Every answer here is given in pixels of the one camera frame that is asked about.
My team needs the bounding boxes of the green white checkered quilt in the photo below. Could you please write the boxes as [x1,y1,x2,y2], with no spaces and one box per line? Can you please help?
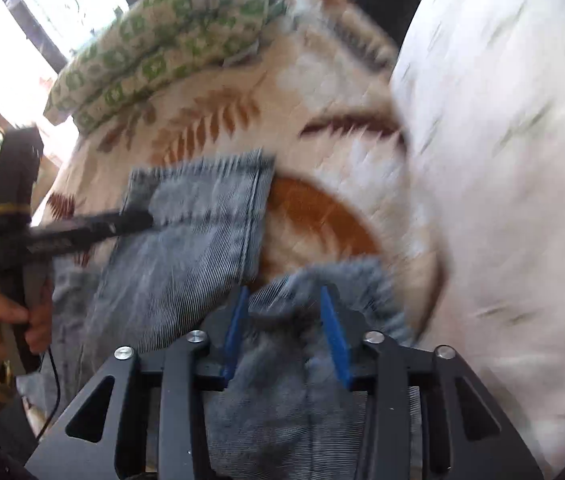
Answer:
[42,0,289,136]

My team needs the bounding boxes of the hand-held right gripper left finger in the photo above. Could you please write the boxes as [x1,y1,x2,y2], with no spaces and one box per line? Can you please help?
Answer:
[25,287,250,480]

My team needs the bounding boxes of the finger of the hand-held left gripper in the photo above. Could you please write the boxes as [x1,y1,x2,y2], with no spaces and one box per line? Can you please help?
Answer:
[75,209,156,250]

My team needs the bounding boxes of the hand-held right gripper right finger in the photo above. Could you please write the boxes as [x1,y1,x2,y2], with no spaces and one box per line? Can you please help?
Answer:
[319,284,545,480]

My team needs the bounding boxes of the large bright window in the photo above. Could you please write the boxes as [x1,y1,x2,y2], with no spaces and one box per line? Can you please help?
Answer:
[0,0,129,128]

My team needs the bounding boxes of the white twig print pillow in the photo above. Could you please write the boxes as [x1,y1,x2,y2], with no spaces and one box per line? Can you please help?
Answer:
[389,0,565,476]

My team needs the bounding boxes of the grey denim pants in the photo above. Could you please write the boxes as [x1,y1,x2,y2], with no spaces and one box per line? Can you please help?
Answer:
[17,147,423,480]

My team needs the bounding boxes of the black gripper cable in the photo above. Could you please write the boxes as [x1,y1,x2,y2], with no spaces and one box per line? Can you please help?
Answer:
[35,347,61,443]

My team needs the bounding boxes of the leaf print blanket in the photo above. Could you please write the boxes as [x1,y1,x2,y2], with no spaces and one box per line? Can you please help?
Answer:
[27,0,450,480]

